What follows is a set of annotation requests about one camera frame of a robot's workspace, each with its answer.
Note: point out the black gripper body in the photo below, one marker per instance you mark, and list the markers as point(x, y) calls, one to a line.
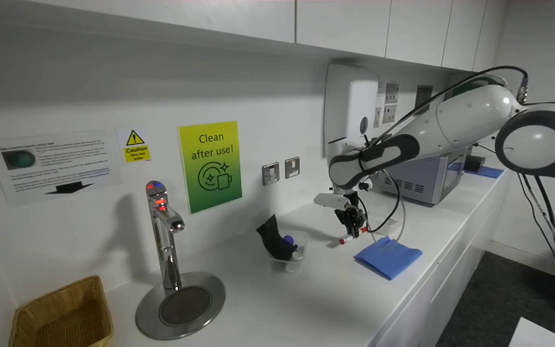
point(353, 217)

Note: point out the red marker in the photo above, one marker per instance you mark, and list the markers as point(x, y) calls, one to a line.
point(351, 237)

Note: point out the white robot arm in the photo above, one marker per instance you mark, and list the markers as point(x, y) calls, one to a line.
point(524, 142)

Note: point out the blue folded cloth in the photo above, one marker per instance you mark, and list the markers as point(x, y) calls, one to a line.
point(388, 256)

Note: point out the grey metal appliance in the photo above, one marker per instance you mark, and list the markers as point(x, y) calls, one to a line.
point(428, 179)

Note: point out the black phone stand object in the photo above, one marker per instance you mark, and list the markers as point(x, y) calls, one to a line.
point(280, 246)

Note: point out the white paper towel dispenser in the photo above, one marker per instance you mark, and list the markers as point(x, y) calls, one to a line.
point(349, 102)

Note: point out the blue cloth far counter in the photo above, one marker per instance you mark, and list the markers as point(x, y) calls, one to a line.
point(488, 171)

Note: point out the green clean after use sign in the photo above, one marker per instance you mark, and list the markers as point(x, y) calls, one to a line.
point(212, 164)

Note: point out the chrome tap with drain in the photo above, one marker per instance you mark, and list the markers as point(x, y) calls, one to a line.
point(181, 302)

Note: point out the yellow warning sticker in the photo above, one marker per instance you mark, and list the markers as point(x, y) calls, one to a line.
point(135, 148)

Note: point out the white instruction sheet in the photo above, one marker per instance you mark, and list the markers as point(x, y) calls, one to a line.
point(56, 164)

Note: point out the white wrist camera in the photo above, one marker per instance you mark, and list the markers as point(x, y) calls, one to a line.
point(332, 200)

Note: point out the wall power socket pair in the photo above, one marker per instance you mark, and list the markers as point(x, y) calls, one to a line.
point(280, 169)

